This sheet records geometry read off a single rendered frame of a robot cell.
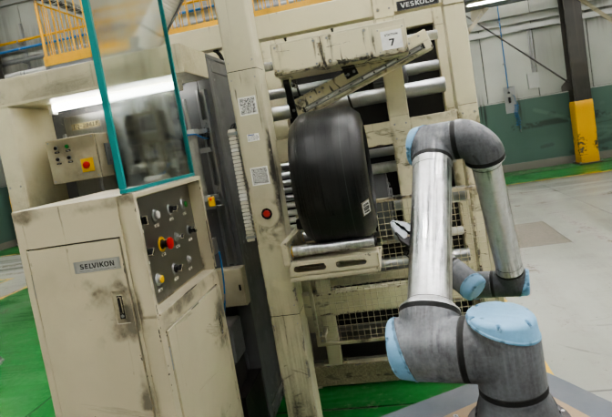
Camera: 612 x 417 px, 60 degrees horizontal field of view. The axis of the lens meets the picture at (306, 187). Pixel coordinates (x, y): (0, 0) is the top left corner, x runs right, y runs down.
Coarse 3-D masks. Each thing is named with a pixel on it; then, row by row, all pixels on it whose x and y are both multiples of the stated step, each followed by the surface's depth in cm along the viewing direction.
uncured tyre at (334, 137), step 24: (312, 120) 205; (336, 120) 201; (360, 120) 209; (288, 144) 204; (312, 144) 197; (336, 144) 195; (360, 144) 197; (312, 168) 195; (336, 168) 193; (360, 168) 194; (312, 192) 195; (336, 192) 194; (360, 192) 194; (312, 216) 199; (336, 216) 198; (360, 216) 198
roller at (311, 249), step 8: (336, 240) 209; (344, 240) 208; (352, 240) 207; (360, 240) 207; (368, 240) 206; (376, 240) 206; (296, 248) 211; (304, 248) 210; (312, 248) 210; (320, 248) 209; (328, 248) 209; (336, 248) 208; (344, 248) 208; (352, 248) 208; (360, 248) 208; (296, 256) 212
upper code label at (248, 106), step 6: (252, 96) 214; (240, 102) 215; (246, 102) 215; (252, 102) 214; (240, 108) 215; (246, 108) 215; (252, 108) 215; (240, 114) 216; (246, 114) 215; (252, 114) 215
